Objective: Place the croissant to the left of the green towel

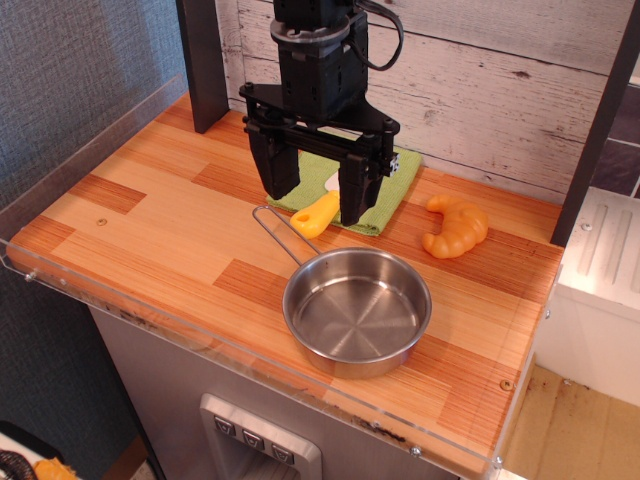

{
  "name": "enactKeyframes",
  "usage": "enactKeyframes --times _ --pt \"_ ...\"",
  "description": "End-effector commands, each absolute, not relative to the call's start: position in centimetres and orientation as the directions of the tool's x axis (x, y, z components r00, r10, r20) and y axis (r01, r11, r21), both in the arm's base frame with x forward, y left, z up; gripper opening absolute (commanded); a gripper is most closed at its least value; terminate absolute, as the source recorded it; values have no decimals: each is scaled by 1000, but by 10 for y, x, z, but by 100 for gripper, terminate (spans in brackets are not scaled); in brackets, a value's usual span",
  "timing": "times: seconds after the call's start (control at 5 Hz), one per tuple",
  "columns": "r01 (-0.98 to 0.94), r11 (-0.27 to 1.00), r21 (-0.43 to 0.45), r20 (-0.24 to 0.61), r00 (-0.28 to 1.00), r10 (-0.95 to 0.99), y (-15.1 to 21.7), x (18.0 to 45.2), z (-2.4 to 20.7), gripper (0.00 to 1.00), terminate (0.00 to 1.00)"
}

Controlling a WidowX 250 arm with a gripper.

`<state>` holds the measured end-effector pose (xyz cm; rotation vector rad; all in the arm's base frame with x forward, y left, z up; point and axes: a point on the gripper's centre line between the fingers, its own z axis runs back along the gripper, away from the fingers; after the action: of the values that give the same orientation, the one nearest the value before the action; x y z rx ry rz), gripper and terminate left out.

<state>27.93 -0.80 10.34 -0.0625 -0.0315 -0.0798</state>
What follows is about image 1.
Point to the dark right shelf post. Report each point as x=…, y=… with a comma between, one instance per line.
x=609, y=104

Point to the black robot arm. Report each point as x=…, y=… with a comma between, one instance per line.
x=308, y=14

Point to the clear acrylic guard rail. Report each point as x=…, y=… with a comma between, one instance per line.
x=171, y=233

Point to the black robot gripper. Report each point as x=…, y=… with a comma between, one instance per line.
x=320, y=106

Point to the white ribbed side cabinet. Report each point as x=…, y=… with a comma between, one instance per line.
x=589, y=332

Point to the orange plastic toy croissant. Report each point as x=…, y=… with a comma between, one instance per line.
x=464, y=225

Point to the orange object bottom left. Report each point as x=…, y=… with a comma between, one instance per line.
x=53, y=469

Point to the stainless steel saucepan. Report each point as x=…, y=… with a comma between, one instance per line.
x=356, y=312

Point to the dark shelf post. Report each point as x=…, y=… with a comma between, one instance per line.
x=202, y=51
x=609, y=104

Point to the silver toy fridge cabinet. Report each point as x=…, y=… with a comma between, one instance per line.
x=190, y=408

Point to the silver dispenser button panel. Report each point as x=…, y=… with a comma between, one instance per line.
x=255, y=442

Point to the green cloth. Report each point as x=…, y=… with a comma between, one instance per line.
x=316, y=170

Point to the dark left shelf post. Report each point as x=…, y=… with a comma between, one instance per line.
x=202, y=51

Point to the yellow handled toy knife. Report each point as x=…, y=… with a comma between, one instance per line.
x=313, y=220

